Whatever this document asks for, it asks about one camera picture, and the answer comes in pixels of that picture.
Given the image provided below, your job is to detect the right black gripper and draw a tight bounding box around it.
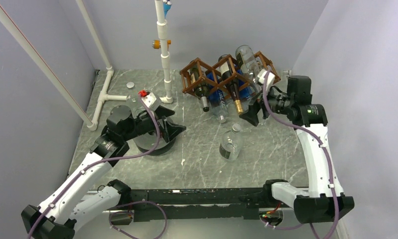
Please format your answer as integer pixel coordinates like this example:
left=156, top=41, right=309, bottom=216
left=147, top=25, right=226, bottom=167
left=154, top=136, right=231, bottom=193
left=239, top=82, right=294, bottom=126

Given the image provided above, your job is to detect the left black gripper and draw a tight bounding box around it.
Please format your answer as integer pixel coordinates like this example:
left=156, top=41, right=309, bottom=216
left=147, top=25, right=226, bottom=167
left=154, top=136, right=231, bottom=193
left=123, top=105, right=186, bottom=142

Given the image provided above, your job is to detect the short clear glass bottle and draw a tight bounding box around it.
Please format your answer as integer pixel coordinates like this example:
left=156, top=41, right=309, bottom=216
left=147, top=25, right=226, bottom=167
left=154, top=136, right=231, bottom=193
left=219, top=123, right=244, bottom=161

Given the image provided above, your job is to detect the tall clear glass bottle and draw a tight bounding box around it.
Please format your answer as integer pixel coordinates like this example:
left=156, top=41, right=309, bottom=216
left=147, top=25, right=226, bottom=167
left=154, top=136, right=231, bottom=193
left=235, top=45, right=264, bottom=95

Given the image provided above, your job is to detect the dark green wine bottle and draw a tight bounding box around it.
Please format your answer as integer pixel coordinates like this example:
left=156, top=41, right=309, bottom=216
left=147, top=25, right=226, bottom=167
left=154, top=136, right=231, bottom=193
left=190, top=66, right=210, bottom=112

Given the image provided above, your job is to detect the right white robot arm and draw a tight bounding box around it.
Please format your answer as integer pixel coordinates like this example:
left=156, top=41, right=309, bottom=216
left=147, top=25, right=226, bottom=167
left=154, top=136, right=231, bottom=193
left=241, top=74, right=355, bottom=224

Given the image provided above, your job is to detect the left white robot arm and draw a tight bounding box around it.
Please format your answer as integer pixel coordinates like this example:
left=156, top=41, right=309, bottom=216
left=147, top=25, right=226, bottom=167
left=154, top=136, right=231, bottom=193
left=21, top=106, right=186, bottom=239

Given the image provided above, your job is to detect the blue square bottle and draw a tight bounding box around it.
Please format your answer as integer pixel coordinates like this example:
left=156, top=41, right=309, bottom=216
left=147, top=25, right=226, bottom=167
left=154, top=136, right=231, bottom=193
left=237, top=69, right=255, bottom=106
left=208, top=89, right=229, bottom=123

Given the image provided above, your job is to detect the brown wooden wine rack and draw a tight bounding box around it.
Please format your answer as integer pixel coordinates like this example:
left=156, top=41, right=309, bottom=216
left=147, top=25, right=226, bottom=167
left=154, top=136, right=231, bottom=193
left=179, top=50, right=281, bottom=100

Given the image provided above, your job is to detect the clear bottle silver cap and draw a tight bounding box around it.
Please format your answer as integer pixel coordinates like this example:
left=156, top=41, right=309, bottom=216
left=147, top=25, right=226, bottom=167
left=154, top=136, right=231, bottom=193
left=126, top=82, right=135, bottom=89

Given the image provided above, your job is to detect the gold capped dark bottle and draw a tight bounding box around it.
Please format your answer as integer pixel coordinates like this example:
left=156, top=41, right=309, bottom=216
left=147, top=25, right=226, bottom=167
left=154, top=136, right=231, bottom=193
left=219, top=60, right=244, bottom=115

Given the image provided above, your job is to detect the black round spool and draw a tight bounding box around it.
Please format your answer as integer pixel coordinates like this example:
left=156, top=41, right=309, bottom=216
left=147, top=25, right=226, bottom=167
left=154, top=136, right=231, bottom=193
left=133, top=132, right=176, bottom=156

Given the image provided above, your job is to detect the orange pipe clamp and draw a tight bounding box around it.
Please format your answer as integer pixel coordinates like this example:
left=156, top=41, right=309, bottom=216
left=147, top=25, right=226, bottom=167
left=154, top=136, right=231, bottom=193
left=152, top=39, right=172, bottom=49

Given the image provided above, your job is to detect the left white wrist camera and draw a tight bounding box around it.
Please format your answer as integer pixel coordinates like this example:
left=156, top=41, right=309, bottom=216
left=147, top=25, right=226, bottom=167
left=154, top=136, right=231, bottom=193
left=138, top=90, right=162, bottom=111

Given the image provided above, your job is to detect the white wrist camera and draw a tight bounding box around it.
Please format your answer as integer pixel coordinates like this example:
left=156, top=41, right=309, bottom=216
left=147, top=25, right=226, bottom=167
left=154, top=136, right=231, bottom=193
left=138, top=90, right=162, bottom=111
left=256, top=69, right=276, bottom=92

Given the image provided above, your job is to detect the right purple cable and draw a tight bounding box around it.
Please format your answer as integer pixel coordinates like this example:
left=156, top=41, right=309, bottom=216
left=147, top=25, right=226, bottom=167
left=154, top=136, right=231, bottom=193
left=260, top=71, right=341, bottom=239

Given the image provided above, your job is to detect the purple cable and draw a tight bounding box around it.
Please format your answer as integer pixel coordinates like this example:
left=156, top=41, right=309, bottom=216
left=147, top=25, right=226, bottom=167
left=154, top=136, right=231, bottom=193
left=26, top=94, right=168, bottom=239
left=260, top=71, right=341, bottom=239

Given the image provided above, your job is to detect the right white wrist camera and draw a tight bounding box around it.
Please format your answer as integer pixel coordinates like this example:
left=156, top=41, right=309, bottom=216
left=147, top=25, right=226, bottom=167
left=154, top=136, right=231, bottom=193
left=256, top=69, right=276, bottom=92

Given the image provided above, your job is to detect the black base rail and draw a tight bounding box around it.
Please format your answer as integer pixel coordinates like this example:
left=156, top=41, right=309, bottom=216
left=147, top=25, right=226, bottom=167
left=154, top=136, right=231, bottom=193
left=100, top=187, right=285, bottom=222

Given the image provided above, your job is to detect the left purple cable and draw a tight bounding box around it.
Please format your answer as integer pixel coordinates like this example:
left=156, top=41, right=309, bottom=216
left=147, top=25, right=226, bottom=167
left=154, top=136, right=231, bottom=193
left=26, top=94, right=168, bottom=239

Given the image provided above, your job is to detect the white pvc pipe frame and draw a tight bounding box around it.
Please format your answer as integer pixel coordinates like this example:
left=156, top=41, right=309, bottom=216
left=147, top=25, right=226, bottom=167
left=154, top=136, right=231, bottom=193
left=0, top=0, right=175, bottom=131

